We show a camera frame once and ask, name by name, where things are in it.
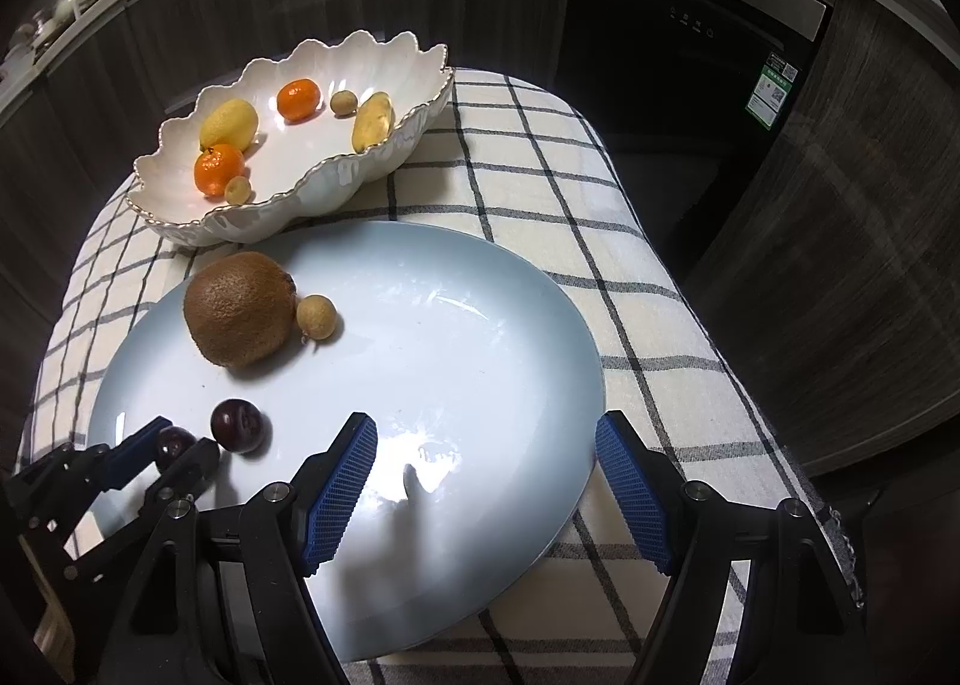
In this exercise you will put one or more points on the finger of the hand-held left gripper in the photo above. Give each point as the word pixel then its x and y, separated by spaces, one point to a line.
pixel 191 467
pixel 131 456

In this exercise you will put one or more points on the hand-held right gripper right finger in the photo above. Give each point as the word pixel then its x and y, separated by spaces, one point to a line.
pixel 634 490

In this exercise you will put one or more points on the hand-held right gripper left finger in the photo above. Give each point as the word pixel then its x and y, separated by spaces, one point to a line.
pixel 341 490

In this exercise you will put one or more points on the dark purple plum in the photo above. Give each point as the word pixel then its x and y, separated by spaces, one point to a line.
pixel 237 424
pixel 174 443

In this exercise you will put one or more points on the pale blue plate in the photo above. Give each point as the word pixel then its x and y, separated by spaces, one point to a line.
pixel 450 370

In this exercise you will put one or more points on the tan longan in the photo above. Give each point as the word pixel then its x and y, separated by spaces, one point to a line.
pixel 343 103
pixel 238 190
pixel 315 317

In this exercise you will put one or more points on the white scalloped bowl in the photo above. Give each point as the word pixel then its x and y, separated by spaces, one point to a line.
pixel 315 145

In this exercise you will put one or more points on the small yellow banana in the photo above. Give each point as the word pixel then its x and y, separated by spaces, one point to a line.
pixel 372 122

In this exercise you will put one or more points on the orange mandarin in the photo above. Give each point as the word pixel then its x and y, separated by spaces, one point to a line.
pixel 219 171
pixel 298 100

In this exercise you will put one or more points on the brown kiwi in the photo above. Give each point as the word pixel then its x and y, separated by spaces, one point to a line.
pixel 240 310

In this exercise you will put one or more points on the white black checked cloth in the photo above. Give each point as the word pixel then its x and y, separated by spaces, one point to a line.
pixel 525 205

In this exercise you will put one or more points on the yellow lemon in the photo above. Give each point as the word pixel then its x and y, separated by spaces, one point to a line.
pixel 229 122

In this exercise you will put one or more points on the green white sticker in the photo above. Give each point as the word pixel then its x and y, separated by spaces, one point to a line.
pixel 772 96

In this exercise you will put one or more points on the black dishwasher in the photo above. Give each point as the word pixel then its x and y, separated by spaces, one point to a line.
pixel 675 54

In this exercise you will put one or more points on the white teapot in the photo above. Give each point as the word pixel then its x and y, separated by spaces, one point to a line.
pixel 71 0

